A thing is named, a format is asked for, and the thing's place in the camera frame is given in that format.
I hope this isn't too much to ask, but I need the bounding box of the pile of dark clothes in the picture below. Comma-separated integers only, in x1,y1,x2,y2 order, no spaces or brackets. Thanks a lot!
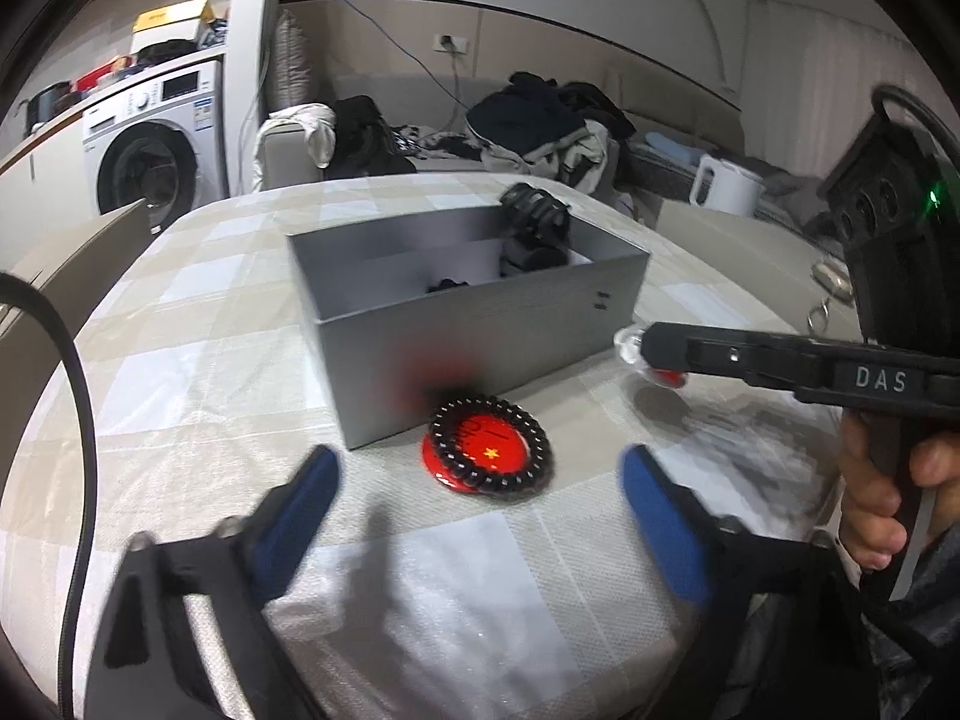
465,71,638,190

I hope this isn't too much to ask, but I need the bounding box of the grey cardboard box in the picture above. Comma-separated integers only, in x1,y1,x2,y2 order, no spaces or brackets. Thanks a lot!
287,202,650,451

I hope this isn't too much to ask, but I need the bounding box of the red container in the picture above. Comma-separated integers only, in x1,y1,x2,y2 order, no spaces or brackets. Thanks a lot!
75,60,127,96

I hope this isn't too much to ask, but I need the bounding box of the clear ring with red flower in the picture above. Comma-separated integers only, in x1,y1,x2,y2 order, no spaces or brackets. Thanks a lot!
613,321,695,392

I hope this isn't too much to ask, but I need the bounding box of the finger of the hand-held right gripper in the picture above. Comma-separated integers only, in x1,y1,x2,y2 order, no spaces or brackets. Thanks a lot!
641,321,826,392

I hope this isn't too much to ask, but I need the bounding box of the black charger cable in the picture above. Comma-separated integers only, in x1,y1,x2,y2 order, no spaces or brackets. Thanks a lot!
444,45,464,130

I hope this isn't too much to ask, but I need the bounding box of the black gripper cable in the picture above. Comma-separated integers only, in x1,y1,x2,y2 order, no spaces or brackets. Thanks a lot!
872,82,960,158

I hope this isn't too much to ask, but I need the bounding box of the beige checked tablecloth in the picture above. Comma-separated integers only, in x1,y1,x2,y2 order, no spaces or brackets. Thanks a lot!
0,172,863,720

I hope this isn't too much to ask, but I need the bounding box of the white box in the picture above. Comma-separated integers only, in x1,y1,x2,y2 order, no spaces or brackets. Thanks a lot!
131,21,203,53

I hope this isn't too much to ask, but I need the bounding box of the yellow box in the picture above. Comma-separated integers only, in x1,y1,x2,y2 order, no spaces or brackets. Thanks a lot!
131,1,211,32

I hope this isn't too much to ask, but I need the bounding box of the light blue cloth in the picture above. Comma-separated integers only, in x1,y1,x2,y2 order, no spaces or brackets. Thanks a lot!
649,131,704,166

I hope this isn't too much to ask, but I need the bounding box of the black white patterned cloth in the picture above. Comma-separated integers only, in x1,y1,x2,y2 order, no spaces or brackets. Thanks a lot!
394,124,437,160

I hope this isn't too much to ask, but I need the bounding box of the bunch of keys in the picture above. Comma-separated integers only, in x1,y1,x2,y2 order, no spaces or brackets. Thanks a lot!
808,255,854,335

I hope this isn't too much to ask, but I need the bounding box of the black pot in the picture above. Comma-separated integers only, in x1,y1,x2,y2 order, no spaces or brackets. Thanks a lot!
26,86,67,130

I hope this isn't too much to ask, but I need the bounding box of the person's right hand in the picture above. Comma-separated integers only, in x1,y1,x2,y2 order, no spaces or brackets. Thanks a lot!
836,416,960,571

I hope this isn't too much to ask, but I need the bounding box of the white garment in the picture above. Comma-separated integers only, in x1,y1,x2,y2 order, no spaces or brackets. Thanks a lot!
270,103,337,170

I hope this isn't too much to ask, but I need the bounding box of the black bag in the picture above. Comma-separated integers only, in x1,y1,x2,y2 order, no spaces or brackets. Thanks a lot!
135,41,201,66

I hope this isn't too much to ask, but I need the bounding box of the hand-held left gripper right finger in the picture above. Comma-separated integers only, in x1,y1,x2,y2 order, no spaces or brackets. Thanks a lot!
619,444,878,720

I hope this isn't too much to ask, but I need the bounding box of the black braided cable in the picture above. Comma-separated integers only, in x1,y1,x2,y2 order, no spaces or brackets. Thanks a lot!
0,274,100,720

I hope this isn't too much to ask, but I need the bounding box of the black spiral hair tie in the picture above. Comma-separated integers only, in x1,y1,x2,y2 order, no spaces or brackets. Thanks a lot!
431,395,554,497

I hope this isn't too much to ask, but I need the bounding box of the brown cardboard box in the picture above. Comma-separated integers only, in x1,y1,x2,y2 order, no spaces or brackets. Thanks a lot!
0,199,155,361

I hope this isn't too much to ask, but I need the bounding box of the grey cushion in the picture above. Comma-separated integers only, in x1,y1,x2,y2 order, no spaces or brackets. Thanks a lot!
266,7,314,121

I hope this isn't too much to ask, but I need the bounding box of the white bubble wrap sheet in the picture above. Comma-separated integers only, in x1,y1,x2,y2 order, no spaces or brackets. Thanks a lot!
262,390,848,720

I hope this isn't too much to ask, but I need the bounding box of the black hair claw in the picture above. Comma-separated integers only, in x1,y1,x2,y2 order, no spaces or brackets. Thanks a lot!
499,184,573,241

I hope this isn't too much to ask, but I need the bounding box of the beige sofa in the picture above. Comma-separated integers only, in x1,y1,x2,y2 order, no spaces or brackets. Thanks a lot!
255,75,848,241

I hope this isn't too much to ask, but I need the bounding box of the white electric kettle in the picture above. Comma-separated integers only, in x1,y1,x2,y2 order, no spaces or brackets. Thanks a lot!
688,154,766,217

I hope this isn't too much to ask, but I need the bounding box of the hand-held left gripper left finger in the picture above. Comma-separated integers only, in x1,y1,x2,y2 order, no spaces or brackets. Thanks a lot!
82,444,342,720

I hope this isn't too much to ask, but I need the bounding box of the thin blue cable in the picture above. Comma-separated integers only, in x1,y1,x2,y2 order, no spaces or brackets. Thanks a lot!
285,0,460,100

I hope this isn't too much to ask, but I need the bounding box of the red round badge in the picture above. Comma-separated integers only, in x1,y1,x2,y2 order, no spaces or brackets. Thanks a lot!
421,406,537,494

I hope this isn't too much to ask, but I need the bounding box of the black garment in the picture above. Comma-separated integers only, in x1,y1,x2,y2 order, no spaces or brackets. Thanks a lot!
330,96,417,179

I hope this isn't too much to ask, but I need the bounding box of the white washing machine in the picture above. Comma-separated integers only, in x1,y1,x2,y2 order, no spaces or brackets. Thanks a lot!
81,60,230,233

